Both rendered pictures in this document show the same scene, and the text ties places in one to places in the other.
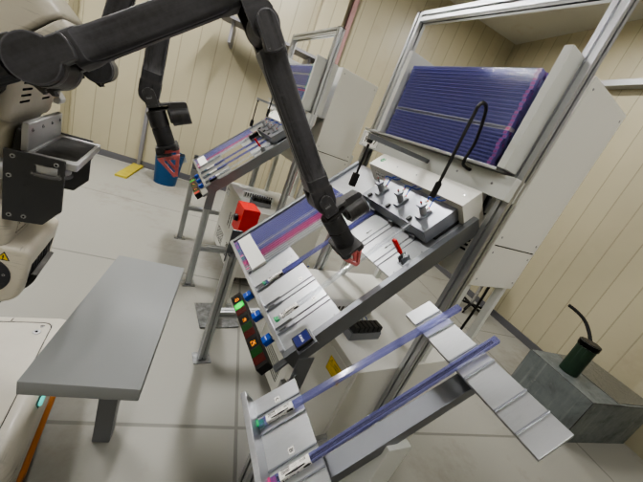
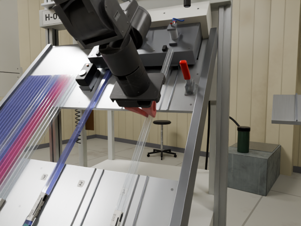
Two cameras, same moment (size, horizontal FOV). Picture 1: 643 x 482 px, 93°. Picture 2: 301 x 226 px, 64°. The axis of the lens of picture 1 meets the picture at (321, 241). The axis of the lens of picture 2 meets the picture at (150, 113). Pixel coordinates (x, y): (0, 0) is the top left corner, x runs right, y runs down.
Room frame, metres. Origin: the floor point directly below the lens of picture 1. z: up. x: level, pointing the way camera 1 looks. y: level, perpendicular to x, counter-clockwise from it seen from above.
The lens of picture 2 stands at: (0.41, 0.16, 1.04)
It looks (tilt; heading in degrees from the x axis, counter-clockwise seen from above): 5 degrees down; 328
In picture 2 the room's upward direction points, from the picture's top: straight up
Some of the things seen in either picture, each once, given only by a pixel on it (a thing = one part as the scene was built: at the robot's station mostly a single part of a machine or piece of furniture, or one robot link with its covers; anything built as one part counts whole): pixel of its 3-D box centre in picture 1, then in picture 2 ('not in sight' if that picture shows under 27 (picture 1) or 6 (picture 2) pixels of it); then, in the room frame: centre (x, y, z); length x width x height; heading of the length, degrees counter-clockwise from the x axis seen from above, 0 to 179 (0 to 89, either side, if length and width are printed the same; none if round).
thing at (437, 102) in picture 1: (456, 114); not in sight; (1.21, -0.28, 1.52); 0.51 x 0.13 x 0.27; 36
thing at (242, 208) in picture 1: (232, 264); not in sight; (1.65, 0.45, 0.39); 0.24 x 0.24 x 0.78; 36
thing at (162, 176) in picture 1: (169, 166); not in sight; (3.70, 2.14, 0.22); 0.37 x 0.34 x 0.44; 119
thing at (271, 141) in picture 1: (255, 194); not in sight; (2.40, 0.64, 0.66); 1.01 x 0.73 x 1.31; 126
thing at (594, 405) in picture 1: (584, 369); (246, 146); (2.19, -2.27, 0.39); 0.78 x 0.62 x 0.78; 111
